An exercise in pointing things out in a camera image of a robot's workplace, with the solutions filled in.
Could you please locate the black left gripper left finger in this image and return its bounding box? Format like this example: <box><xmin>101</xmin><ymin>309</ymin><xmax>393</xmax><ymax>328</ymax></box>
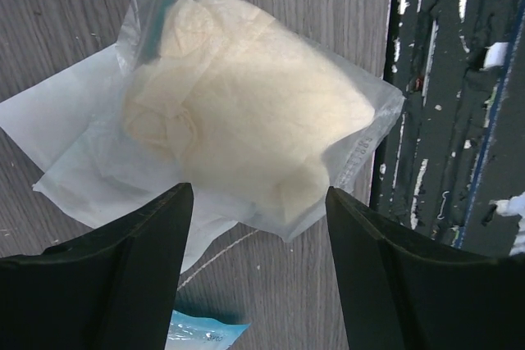
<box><xmin>1</xmin><ymin>184</ymin><xmax>194</xmax><ymax>349</ymax></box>

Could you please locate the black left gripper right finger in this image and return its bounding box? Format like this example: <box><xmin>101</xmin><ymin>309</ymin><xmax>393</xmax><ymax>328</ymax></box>
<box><xmin>326</xmin><ymin>188</ymin><xmax>524</xmax><ymax>349</ymax></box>

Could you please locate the large blue cotton pack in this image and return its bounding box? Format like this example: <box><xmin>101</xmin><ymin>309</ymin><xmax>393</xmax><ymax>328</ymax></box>
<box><xmin>165</xmin><ymin>311</ymin><xmax>250</xmax><ymax>350</ymax></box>

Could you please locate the white gauze pad stack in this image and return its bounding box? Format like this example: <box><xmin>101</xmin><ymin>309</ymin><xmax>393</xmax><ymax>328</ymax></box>
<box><xmin>0</xmin><ymin>44</ymin><xmax>239</xmax><ymax>275</ymax></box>

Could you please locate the clear bag beige pad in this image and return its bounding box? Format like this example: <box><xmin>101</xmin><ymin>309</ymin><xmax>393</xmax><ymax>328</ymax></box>
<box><xmin>116</xmin><ymin>0</ymin><xmax>404</xmax><ymax>241</ymax></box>

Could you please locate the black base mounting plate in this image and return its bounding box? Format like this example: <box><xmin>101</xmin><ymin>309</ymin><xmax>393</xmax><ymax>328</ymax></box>
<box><xmin>371</xmin><ymin>0</ymin><xmax>524</xmax><ymax>257</ymax></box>

